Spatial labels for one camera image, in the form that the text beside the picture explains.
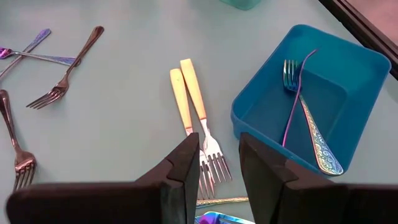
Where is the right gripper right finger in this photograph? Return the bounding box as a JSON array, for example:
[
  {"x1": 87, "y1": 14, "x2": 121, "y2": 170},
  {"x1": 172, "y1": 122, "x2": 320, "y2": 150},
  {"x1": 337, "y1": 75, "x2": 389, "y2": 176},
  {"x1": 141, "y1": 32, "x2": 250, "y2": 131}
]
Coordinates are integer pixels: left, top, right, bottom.
[{"x1": 239, "y1": 133, "x2": 398, "y2": 224}]

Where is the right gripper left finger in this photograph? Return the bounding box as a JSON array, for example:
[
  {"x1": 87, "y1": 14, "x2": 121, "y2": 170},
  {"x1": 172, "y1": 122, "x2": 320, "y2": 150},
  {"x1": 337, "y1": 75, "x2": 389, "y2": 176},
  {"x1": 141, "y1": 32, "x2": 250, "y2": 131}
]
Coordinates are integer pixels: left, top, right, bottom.
[{"x1": 6, "y1": 133, "x2": 200, "y2": 224}]

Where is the translucent teal plastic bin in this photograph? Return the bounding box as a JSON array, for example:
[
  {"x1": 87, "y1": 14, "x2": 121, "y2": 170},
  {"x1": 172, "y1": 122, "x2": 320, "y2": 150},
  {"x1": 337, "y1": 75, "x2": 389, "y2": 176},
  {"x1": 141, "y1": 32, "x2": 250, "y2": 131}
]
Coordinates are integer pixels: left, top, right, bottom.
[{"x1": 219, "y1": 0, "x2": 262, "y2": 11}]

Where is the iridescent rainbow metal fork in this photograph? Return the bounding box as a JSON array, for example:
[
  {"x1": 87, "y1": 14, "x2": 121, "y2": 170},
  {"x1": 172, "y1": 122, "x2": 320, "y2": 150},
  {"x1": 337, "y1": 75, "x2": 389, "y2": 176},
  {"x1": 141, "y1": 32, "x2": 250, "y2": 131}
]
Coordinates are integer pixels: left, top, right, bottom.
[
  {"x1": 195, "y1": 210, "x2": 256, "y2": 224},
  {"x1": 0, "y1": 46, "x2": 78, "y2": 67},
  {"x1": 281, "y1": 48, "x2": 320, "y2": 148},
  {"x1": 0, "y1": 27, "x2": 52, "y2": 78},
  {"x1": 282, "y1": 58, "x2": 345, "y2": 177},
  {"x1": 195, "y1": 195, "x2": 250, "y2": 208}
]

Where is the dark metal fork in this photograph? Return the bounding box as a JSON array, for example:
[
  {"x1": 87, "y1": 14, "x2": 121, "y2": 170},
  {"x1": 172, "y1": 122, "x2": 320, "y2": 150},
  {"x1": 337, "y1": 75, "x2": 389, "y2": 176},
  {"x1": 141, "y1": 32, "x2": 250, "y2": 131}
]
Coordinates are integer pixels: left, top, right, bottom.
[
  {"x1": 25, "y1": 26, "x2": 105, "y2": 110},
  {"x1": 0, "y1": 89, "x2": 37, "y2": 191}
]

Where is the orange handled silver fork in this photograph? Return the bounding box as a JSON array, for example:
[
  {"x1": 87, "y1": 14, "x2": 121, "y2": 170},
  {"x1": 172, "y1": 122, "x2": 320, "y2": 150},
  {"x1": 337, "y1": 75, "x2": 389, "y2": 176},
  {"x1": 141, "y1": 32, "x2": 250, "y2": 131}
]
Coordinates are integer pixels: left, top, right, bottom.
[
  {"x1": 169, "y1": 67, "x2": 216, "y2": 200},
  {"x1": 179, "y1": 58, "x2": 233, "y2": 184}
]

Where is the blue plastic bin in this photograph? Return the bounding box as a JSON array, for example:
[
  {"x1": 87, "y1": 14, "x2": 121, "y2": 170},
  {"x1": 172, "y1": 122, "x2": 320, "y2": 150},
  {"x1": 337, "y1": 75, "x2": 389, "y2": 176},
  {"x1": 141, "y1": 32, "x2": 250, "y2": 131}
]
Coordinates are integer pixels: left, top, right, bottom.
[{"x1": 230, "y1": 24, "x2": 392, "y2": 175}]

